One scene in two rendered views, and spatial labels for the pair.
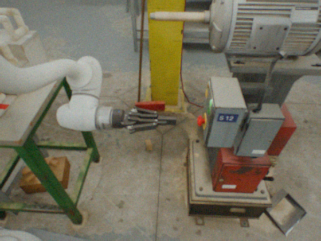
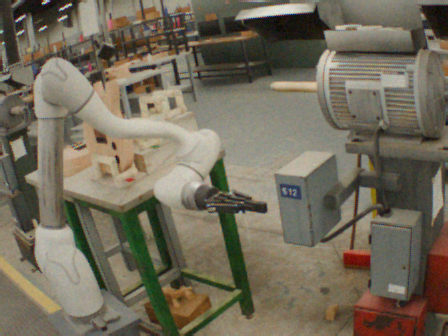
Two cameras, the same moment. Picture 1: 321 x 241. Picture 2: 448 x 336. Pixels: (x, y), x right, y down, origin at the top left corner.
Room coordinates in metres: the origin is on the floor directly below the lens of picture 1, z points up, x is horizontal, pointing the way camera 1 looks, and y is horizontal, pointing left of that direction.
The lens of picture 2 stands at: (-0.39, -0.82, 1.54)
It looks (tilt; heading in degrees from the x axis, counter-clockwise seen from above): 19 degrees down; 42
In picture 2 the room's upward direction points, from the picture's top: 12 degrees counter-clockwise
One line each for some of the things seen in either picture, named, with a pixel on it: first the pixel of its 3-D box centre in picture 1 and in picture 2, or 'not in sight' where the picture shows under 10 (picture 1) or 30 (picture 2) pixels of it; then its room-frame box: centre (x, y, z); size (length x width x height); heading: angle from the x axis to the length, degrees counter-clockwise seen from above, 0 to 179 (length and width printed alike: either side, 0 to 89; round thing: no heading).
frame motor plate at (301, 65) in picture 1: (269, 54); (410, 138); (0.83, -0.45, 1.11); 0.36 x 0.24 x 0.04; 87
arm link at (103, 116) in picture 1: (106, 118); (198, 196); (0.60, 0.21, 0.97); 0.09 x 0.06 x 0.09; 177
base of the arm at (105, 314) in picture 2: not in sight; (89, 313); (0.12, 0.37, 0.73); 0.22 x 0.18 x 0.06; 79
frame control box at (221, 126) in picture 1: (236, 114); (337, 206); (0.60, -0.28, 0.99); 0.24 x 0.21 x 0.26; 87
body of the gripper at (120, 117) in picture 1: (125, 119); (215, 199); (0.59, 0.13, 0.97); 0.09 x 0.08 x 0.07; 87
